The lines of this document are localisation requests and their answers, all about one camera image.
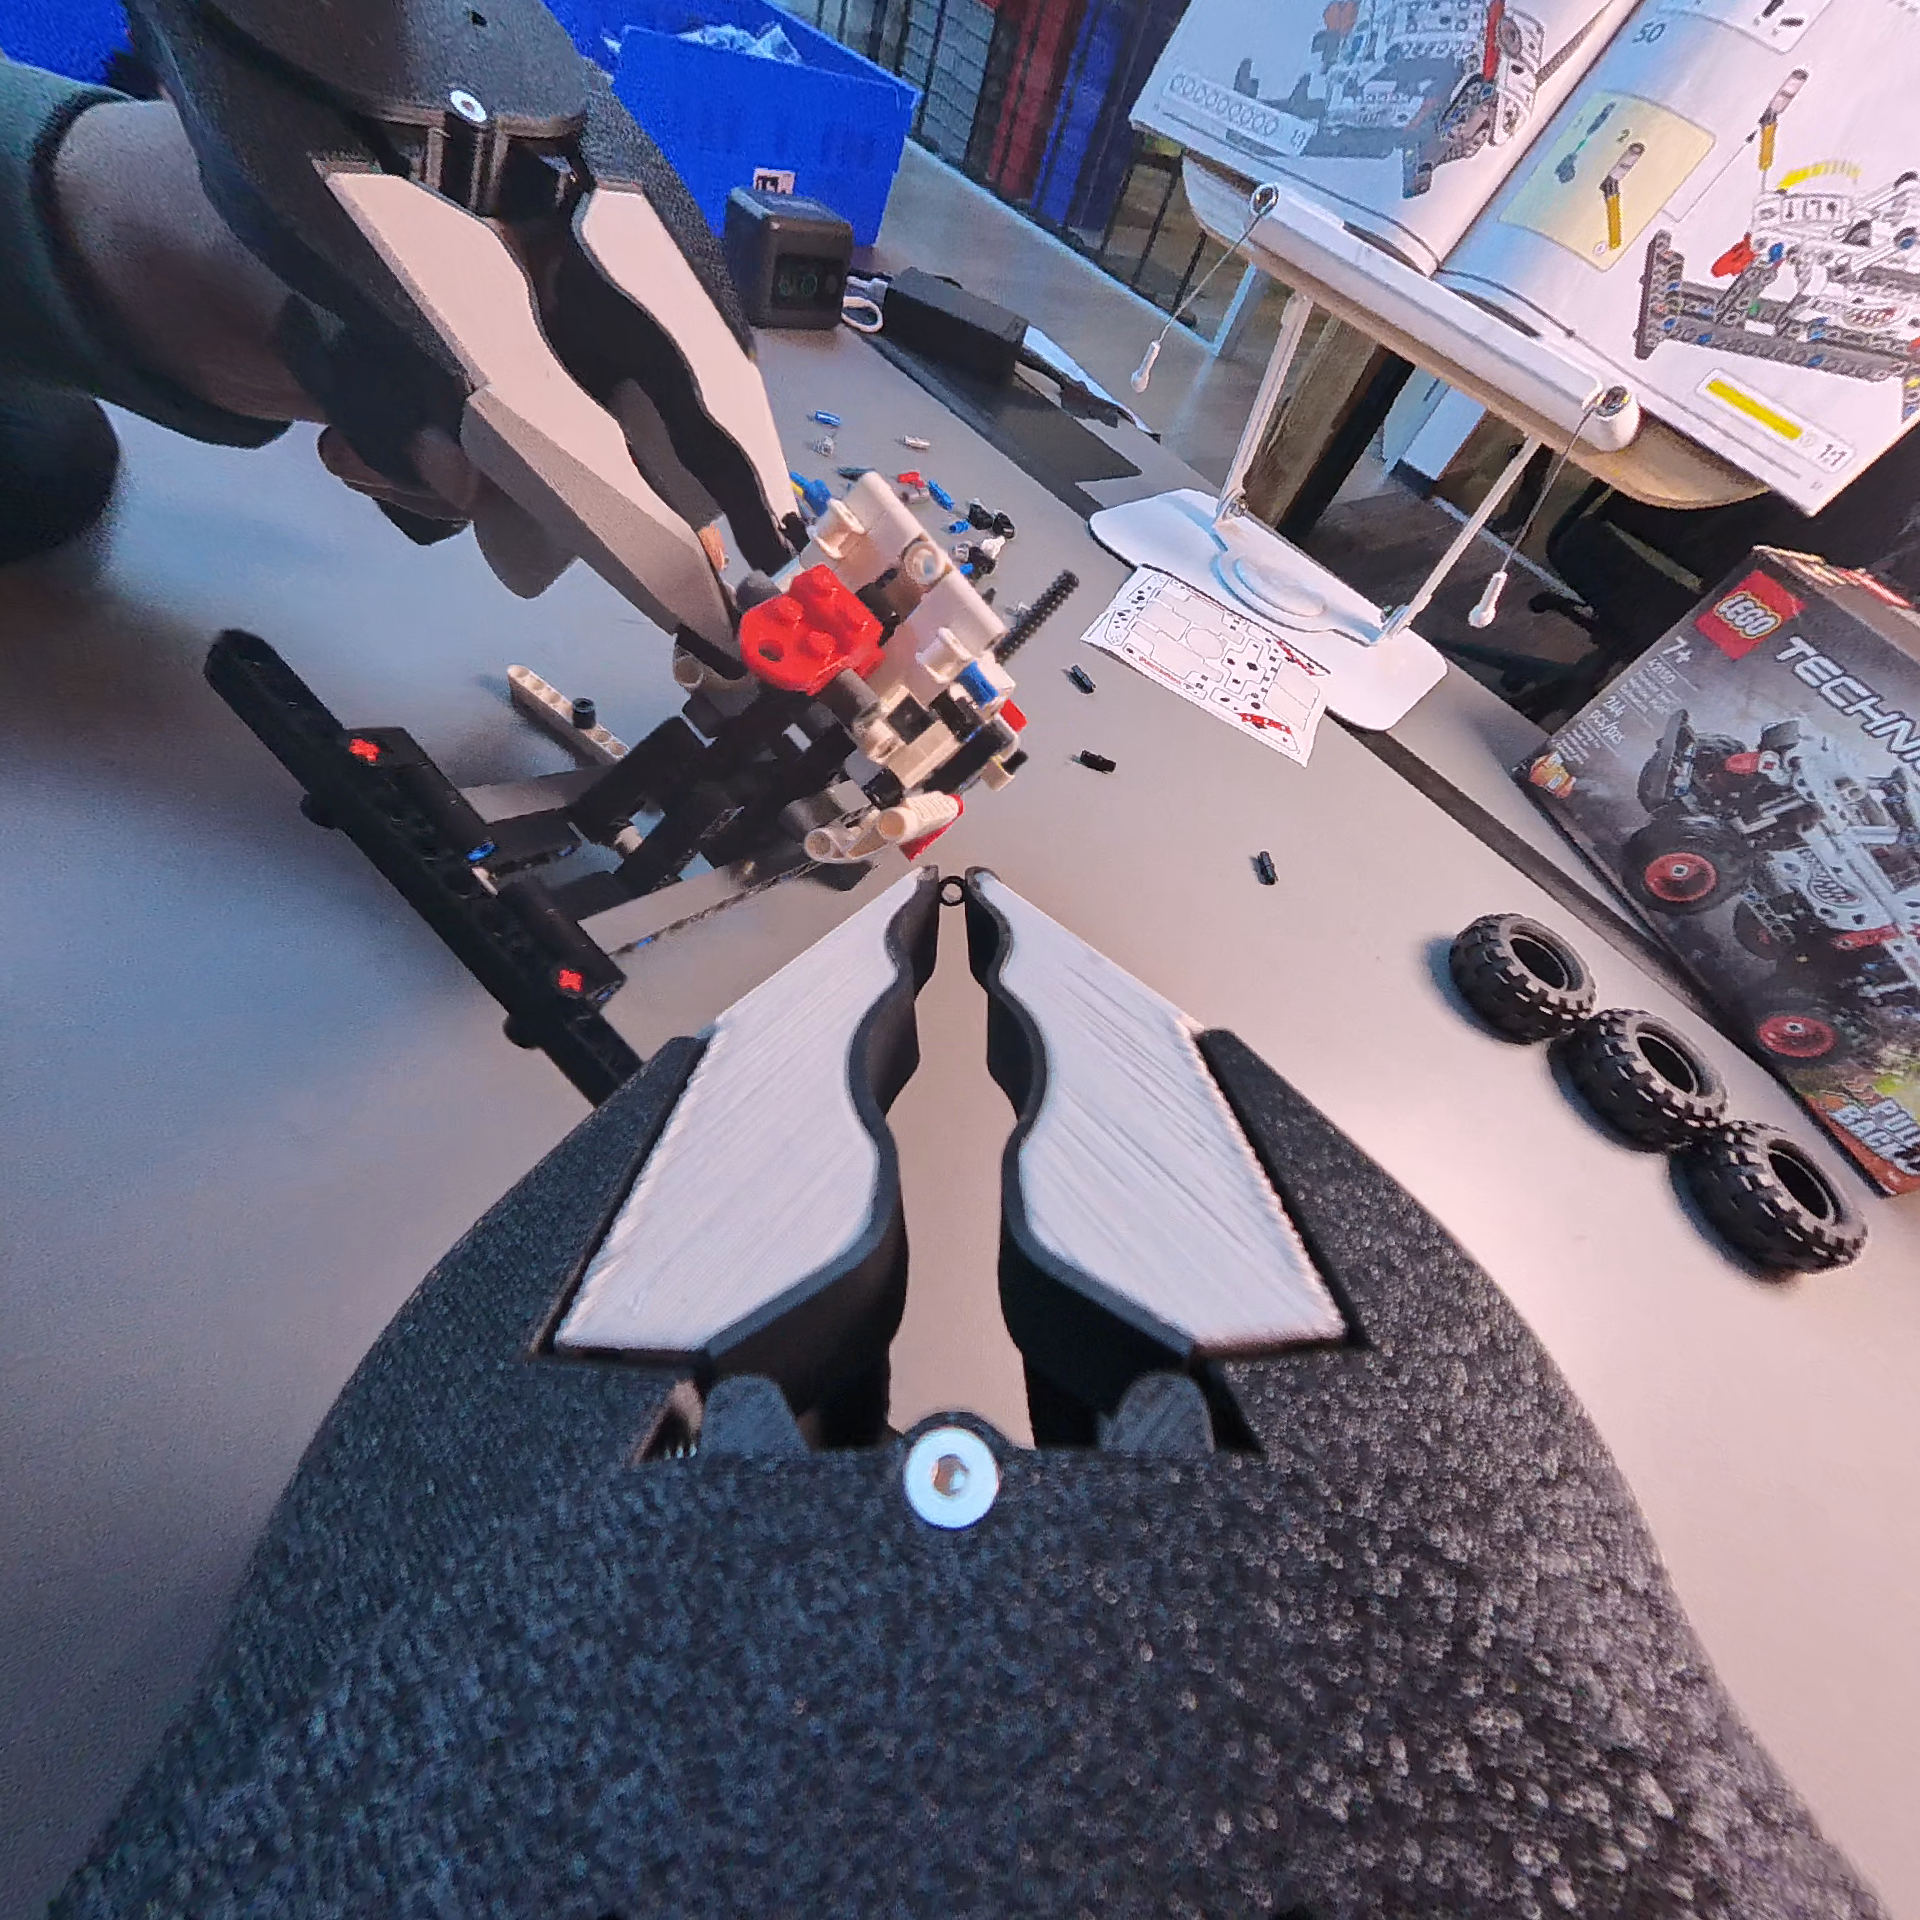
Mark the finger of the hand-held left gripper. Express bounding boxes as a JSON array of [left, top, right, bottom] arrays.
[[318, 173, 746, 649], [571, 186, 807, 572]]

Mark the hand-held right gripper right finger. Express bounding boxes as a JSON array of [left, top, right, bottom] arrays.
[[967, 871, 1353, 1359]]

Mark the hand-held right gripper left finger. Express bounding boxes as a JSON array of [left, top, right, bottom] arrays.
[[556, 871, 938, 1359]]

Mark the brick-built truck model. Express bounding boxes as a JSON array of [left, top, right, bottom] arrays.
[[205, 467, 1088, 1106]]

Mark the pile of small brick pieces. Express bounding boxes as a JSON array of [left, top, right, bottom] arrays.
[[786, 427, 1022, 559]]

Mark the building instruction booklet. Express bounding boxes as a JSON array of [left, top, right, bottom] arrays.
[[1135, 0, 1920, 513]]

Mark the small black device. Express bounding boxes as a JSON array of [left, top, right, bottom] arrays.
[[720, 186, 864, 333]]

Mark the black power adapter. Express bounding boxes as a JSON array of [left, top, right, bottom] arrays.
[[876, 265, 1039, 379]]

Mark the grey brick beam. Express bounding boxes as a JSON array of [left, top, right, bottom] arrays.
[[504, 660, 632, 758]]

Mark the sticker sheet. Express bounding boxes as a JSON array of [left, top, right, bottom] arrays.
[[1081, 565, 1338, 752]]

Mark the white book stand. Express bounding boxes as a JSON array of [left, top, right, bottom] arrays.
[[1086, 180, 1652, 732]]

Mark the black toy set box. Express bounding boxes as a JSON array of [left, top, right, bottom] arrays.
[[1517, 550, 1920, 1203]]

